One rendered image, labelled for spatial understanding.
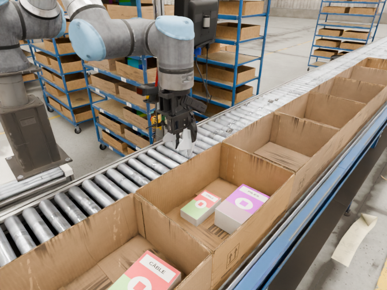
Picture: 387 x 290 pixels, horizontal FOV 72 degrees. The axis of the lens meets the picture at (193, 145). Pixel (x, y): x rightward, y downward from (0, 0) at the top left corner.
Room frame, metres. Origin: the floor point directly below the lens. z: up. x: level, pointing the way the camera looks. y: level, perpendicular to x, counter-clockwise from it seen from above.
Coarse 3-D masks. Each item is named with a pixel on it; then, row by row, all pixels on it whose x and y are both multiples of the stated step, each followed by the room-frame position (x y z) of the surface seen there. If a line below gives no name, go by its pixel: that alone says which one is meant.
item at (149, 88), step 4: (148, 84) 1.41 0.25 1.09; (152, 84) 1.41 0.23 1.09; (136, 88) 1.37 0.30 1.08; (140, 88) 1.35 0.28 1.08; (144, 88) 1.35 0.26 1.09; (148, 88) 1.36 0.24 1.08; (152, 88) 1.38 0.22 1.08; (156, 88) 1.40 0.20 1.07; (136, 92) 1.37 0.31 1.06; (140, 92) 1.35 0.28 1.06; (144, 92) 1.34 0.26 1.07; (148, 92) 1.36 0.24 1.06; (152, 92) 1.37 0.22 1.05; (156, 92) 1.39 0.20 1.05; (148, 96) 1.39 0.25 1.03; (152, 96) 1.39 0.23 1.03; (148, 100) 1.39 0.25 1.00; (152, 100) 1.39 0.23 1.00
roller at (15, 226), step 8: (16, 216) 0.77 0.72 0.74; (8, 224) 0.73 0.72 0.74; (16, 224) 0.72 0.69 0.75; (16, 232) 0.68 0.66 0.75; (24, 232) 0.69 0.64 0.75; (16, 240) 0.66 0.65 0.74; (24, 240) 0.65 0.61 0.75; (32, 240) 0.66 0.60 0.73; (24, 248) 0.62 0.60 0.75; (32, 248) 0.62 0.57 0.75
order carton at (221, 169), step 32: (192, 160) 0.74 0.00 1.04; (224, 160) 0.83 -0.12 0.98; (256, 160) 0.74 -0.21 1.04; (160, 192) 0.63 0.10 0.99; (192, 192) 0.74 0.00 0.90; (224, 192) 0.75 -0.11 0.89; (288, 192) 0.63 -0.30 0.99; (192, 224) 0.59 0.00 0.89; (256, 224) 0.50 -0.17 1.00; (224, 256) 0.40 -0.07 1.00
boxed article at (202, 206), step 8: (208, 192) 0.71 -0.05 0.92; (192, 200) 0.67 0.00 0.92; (200, 200) 0.67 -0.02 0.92; (208, 200) 0.67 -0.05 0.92; (216, 200) 0.67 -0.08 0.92; (184, 208) 0.63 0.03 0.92; (192, 208) 0.63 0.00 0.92; (200, 208) 0.63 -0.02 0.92; (208, 208) 0.63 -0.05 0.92; (184, 216) 0.62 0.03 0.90; (192, 216) 0.60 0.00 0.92; (200, 216) 0.60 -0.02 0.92; (208, 216) 0.63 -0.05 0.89
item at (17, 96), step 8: (32, 64) 1.23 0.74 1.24; (8, 72) 1.09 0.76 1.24; (16, 72) 1.10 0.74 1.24; (24, 72) 1.12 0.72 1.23; (0, 80) 1.11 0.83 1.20; (8, 80) 1.12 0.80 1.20; (16, 80) 1.14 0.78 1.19; (0, 88) 1.12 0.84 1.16; (8, 88) 1.12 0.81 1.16; (16, 88) 1.14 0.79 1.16; (24, 88) 1.18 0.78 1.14; (0, 96) 1.12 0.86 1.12; (8, 96) 1.12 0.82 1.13; (16, 96) 1.13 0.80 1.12; (24, 96) 1.16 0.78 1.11; (8, 104) 1.11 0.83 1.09; (16, 104) 1.12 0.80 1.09; (24, 104) 1.15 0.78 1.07
